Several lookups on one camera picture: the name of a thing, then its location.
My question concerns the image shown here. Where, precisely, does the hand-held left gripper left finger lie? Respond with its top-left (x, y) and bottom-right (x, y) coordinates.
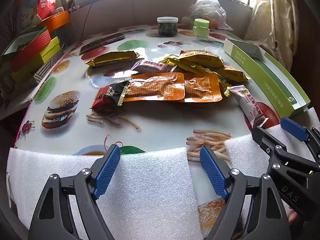
top-left (28, 144), bottom-right (121, 240)

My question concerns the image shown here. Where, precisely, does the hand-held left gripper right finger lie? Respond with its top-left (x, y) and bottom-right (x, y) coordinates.
top-left (199, 145), bottom-right (292, 240)

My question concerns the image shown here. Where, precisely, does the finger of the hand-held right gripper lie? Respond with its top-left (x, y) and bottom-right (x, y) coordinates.
top-left (251, 127), bottom-right (285, 153)
top-left (280, 117), bottom-right (320, 163)

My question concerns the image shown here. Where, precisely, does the pink and white snack packet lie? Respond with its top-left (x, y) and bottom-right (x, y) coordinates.
top-left (231, 85), bottom-right (267, 128)

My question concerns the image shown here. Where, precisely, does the green and white cardboard box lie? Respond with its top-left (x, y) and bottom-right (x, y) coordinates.
top-left (223, 38), bottom-right (311, 117)

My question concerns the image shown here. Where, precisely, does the yellow candy packet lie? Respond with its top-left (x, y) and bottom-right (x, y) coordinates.
top-left (179, 50), bottom-right (226, 69)
top-left (219, 65), bottom-right (251, 83)

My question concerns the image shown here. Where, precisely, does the black and red snack packet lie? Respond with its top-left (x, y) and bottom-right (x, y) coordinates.
top-left (90, 81), bottom-right (130, 110)

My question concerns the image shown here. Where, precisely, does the orange clear snack packet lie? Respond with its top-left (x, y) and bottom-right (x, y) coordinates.
top-left (123, 73), bottom-right (186, 102)
top-left (184, 73), bottom-right (223, 103)

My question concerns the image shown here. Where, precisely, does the long gold snack bar packet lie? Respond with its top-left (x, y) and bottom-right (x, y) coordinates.
top-left (160, 54), bottom-right (233, 97)
top-left (84, 51), bottom-right (141, 67)

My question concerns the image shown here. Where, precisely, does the printed food tablecloth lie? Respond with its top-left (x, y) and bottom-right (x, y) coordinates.
top-left (14, 24), bottom-right (310, 240)

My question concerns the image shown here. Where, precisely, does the beige printed curtain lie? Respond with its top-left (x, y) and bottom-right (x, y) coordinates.
top-left (246, 0), bottom-right (300, 73)

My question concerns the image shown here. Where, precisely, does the black and white striped box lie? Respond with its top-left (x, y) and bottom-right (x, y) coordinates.
top-left (7, 47), bottom-right (64, 98)

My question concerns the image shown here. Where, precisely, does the light green jar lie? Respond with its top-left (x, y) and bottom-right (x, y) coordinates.
top-left (192, 18), bottom-right (210, 39)

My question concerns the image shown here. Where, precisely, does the dark smartphone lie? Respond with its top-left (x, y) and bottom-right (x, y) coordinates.
top-left (79, 33), bottom-right (125, 55)

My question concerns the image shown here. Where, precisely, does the yellow-green box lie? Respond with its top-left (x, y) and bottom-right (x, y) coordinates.
top-left (11, 37), bottom-right (61, 78)

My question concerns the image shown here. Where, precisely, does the clear plastic bag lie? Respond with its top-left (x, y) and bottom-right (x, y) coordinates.
top-left (182, 0), bottom-right (233, 32)

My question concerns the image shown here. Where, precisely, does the red textured box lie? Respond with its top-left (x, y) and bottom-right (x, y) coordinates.
top-left (1, 26), bottom-right (52, 72)

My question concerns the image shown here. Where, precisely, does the dark jar with clear lid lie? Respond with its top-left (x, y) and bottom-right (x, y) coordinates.
top-left (157, 16), bottom-right (179, 37)

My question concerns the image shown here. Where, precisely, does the orange box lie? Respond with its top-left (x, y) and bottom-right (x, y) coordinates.
top-left (37, 11), bottom-right (70, 33)

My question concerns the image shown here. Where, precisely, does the red snack bag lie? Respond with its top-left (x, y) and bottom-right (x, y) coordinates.
top-left (37, 0), bottom-right (60, 21)
top-left (14, 0), bottom-right (41, 28)

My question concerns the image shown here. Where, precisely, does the thin black cable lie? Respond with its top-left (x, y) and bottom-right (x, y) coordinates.
top-left (79, 0), bottom-right (98, 43)

